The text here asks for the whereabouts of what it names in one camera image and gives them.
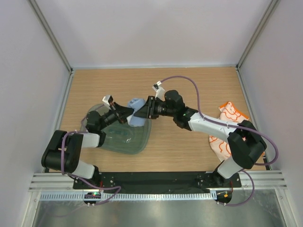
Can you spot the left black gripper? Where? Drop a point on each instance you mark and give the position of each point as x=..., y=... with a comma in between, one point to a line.
x=125, y=112

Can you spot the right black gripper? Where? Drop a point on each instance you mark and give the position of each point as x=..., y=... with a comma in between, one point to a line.
x=147, y=110

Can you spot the translucent blue plastic bin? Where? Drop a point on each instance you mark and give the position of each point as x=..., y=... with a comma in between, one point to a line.
x=122, y=138

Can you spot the orange and white towel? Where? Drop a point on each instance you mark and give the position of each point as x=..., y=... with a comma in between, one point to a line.
x=228, y=113

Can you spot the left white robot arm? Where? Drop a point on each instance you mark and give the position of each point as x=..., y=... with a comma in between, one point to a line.
x=63, y=151

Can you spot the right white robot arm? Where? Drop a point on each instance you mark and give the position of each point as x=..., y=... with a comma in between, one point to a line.
x=246, y=145

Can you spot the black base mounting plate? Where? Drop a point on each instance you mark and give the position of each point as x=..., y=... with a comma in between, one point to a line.
x=165, y=182

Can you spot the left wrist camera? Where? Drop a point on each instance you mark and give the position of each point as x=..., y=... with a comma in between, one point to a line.
x=108, y=102

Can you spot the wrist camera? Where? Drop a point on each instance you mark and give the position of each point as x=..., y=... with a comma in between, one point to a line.
x=108, y=102
x=159, y=90

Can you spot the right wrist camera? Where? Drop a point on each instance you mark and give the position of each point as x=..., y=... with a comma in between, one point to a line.
x=159, y=90

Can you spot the white slotted cable duct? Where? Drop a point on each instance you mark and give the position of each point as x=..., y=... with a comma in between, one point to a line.
x=95, y=196

